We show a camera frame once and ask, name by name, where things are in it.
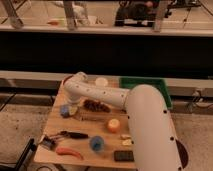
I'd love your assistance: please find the blue sponge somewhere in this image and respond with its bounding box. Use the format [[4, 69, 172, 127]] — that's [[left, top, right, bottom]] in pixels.
[[60, 105, 70, 118]]

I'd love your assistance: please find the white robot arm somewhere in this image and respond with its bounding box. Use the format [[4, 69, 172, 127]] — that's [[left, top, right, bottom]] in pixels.
[[63, 72, 183, 171]]

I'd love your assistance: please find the green plastic tray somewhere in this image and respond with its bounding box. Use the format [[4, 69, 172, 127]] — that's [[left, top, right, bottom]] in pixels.
[[119, 76, 172, 109]]

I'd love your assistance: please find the dark grape bunch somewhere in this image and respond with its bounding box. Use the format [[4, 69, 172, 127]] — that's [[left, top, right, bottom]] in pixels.
[[83, 99, 110, 112]]

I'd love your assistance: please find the red-brown bowl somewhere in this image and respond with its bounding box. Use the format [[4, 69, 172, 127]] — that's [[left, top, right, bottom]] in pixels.
[[63, 75, 72, 85]]

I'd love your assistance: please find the white cup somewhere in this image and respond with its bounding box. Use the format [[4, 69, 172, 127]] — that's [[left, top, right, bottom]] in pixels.
[[95, 77, 108, 87]]

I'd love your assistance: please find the blue small cup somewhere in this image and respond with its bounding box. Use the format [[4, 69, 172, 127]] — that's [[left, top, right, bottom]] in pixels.
[[89, 136, 104, 152]]

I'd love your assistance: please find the red chili pepper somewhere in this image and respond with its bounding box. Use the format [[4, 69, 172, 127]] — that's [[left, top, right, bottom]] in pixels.
[[55, 147, 83, 160]]

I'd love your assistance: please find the orange fruit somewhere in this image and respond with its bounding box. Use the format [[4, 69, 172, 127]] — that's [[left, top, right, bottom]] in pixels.
[[107, 119, 120, 133]]

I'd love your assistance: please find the yellow banana peel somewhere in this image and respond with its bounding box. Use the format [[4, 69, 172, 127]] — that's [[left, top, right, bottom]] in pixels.
[[121, 134, 132, 146]]

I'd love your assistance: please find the black rectangular remote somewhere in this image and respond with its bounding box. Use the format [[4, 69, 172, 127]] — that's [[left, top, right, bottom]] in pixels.
[[114, 150, 134, 162]]

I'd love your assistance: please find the seated person in background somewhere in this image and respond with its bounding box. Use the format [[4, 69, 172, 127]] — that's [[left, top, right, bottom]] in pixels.
[[114, 0, 160, 27]]

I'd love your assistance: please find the purple bowl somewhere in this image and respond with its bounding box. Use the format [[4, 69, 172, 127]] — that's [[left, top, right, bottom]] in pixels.
[[176, 140, 189, 169]]

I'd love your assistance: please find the black-handled brush tool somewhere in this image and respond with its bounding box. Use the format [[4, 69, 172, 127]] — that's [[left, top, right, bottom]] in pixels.
[[39, 131, 89, 150]]

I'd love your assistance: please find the black chair frame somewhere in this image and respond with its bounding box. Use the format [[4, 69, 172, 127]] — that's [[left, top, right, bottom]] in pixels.
[[0, 138, 37, 171]]

